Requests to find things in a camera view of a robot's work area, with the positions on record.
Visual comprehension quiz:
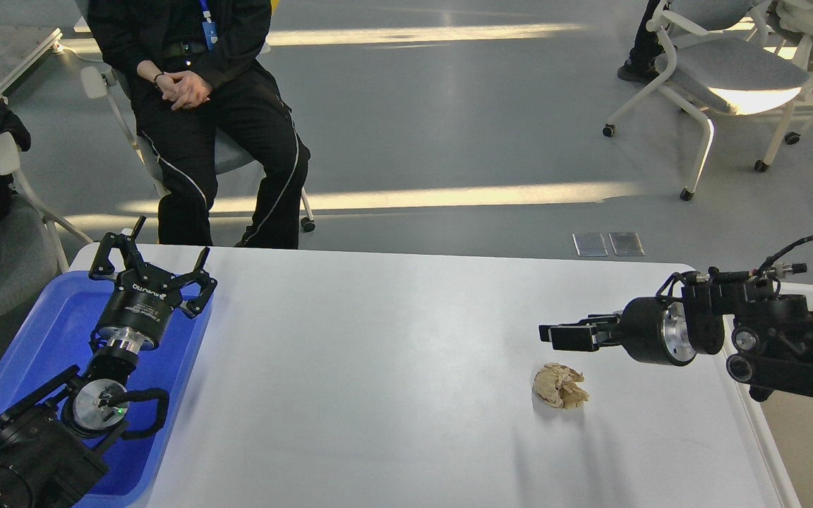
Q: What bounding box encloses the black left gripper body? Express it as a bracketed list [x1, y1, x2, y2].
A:
[90, 263, 196, 351]

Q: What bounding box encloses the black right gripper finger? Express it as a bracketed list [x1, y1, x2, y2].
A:
[538, 313, 622, 343]
[551, 326, 620, 351]

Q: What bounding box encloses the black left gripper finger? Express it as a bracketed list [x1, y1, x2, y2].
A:
[88, 217, 150, 286]
[167, 247, 217, 318]

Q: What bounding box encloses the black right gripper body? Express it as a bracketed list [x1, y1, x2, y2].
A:
[614, 297, 697, 366]

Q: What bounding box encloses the beige paper ball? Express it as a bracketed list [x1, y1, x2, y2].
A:
[532, 363, 590, 409]

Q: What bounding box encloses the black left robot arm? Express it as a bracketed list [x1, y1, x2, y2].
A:
[0, 219, 217, 507]

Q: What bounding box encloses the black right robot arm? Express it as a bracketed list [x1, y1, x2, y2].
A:
[538, 235, 813, 402]

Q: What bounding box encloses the right metal floor plate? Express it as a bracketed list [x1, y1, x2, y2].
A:
[608, 232, 645, 257]

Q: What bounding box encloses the metal floor plate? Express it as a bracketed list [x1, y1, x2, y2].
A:
[572, 232, 608, 258]
[608, 232, 645, 257]

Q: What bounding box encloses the left metal floor plate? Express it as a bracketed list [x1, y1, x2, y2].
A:
[572, 232, 608, 258]

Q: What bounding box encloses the blue plastic tray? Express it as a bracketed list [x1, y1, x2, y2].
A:
[0, 271, 212, 507]

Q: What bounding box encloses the white plastic bin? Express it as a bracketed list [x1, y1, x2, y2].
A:
[703, 279, 813, 508]

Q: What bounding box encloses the white chair under left person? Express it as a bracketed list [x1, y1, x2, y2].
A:
[80, 39, 316, 234]

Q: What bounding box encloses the person in black tracksuit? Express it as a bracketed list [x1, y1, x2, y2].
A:
[85, 1, 311, 250]

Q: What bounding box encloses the seated person with sneakers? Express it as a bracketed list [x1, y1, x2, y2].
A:
[616, 1, 663, 84]

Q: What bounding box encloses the white office chair right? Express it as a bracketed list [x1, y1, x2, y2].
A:
[601, 1, 809, 200]

